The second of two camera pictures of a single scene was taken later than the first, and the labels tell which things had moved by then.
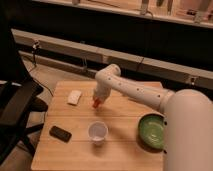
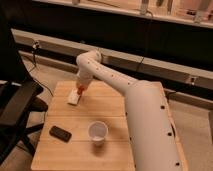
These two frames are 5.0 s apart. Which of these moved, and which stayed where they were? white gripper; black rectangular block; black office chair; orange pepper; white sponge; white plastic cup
Moved: orange pepper; white gripper
Stayed: black rectangular block; black office chair; white sponge; white plastic cup
